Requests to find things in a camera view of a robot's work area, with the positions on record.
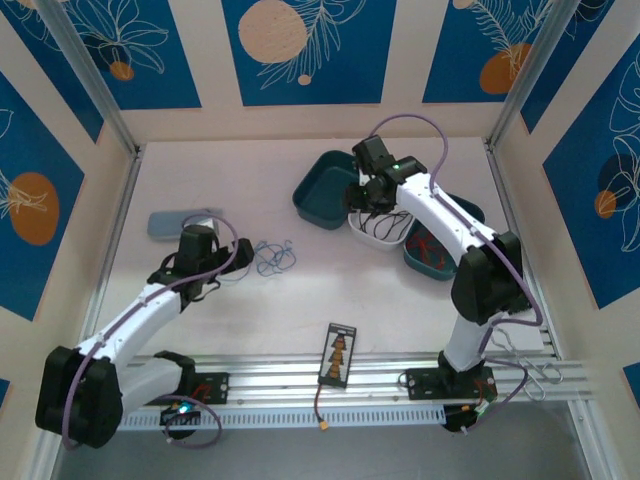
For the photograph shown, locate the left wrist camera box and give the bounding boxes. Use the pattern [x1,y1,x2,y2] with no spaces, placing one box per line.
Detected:
[178,223,221,261]

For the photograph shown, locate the thin red cable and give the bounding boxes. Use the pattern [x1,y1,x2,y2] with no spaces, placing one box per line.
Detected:
[407,229,449,271]

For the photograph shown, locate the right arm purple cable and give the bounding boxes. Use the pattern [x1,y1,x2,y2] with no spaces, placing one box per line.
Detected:
[369,113,545,436]

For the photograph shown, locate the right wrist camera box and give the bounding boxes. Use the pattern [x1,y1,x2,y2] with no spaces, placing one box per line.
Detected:
[351,135,396,174]

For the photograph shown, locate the aluminium side rail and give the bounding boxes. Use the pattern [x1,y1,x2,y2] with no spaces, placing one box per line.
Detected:
[73,144,146,371]
[483,138,560,359]

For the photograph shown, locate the white slotted cable duct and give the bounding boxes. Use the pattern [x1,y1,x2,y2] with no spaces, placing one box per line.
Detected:
[117,405,446,432]

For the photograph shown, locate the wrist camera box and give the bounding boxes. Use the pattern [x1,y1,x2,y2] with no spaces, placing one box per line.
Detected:
[178,223,221,261]
[351,135,396,174]

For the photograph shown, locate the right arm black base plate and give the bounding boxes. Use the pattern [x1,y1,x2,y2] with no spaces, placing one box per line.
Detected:
[405,367,499,401]

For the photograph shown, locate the white plastic bin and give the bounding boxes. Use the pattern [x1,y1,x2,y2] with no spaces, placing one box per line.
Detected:
[347,199,416,253]

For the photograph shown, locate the teal plastic bin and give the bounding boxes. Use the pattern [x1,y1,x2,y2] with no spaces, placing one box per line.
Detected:
[402,192,486,282]
[291,148,362,232]

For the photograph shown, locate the grey fabric pouch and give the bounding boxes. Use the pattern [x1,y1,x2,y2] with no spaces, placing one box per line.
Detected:
[147,206,225,243]

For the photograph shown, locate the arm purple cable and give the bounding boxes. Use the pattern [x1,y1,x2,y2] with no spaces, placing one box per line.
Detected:
[369,113,545,436]
[63,214,240,451]

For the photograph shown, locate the black card with orange figure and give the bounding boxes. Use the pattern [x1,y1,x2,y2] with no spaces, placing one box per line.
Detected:
[318,322,358,389]

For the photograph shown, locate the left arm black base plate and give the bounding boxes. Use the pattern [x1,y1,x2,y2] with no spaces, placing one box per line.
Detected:
[164,372,231,407]

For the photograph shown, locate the aluminium corner post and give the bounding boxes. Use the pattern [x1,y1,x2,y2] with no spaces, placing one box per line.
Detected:
[485,0,584,151]
[37,0,142,157]

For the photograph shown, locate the silver metal wire hooks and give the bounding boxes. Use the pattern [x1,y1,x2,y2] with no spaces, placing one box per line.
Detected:
[487,324,564,403]

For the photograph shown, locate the thin blue cable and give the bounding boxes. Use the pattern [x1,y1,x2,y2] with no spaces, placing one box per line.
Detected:
[219,239,300,291]

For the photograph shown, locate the lead with yellow connector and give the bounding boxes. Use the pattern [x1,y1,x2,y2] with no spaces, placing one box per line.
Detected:
[313,384,331,434]

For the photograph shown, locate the aluminium rail frame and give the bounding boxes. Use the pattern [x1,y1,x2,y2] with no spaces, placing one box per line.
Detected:
[114,352,599,414]

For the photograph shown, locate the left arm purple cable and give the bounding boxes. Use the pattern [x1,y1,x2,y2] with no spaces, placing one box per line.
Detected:
[63,214,240,451]

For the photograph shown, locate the thin black cable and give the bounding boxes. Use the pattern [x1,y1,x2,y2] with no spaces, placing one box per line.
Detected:
[357,209,416,240]

